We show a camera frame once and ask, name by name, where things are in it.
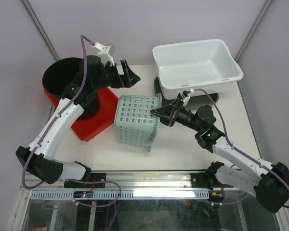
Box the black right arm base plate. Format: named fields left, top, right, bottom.
left=190, top=172, right=222, bottom=190

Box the black round bucket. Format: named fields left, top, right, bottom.
left=42, top=57, right=100, bottom=120

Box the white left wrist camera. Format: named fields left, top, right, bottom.
left=93, top=42, right=115, bottom=65

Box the aluminium mounting rail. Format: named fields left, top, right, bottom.
left=25, top=170, right=206, bottom=190

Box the dark green plastic tray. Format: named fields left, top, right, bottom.
left=154, top=77, right=213, bottom=111

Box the red plastic tray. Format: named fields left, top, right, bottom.
left=43, top=86, right=119, bottom=142

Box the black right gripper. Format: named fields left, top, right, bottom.
left=149, top=98, right=203, bottom=133

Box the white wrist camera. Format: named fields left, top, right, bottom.
left=181, top=89, right=195, bottom=102
left=93, top=42, right=115, bottom=65

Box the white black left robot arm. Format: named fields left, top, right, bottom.
left=15, top=55, right=141, bottom=187

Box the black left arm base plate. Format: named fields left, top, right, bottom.
left=64, top=172, right=106, bottom=189

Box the light teal perforated basket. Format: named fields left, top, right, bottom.
left=114, top=93, right=162, bottom=152

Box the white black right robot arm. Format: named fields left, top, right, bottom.
left=151, top=99, right=289, bottom=213

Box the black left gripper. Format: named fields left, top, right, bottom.
left=93, top=60, right=141, bottom=91

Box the white plastic tub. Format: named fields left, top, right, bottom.
left=152, top=38, right=244, bottom=100

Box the white slotted cable duct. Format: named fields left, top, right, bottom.
left=31, top=189, right=209, bottom=200

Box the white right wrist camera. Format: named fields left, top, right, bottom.
left=181, top=89, right=195, bottom=102

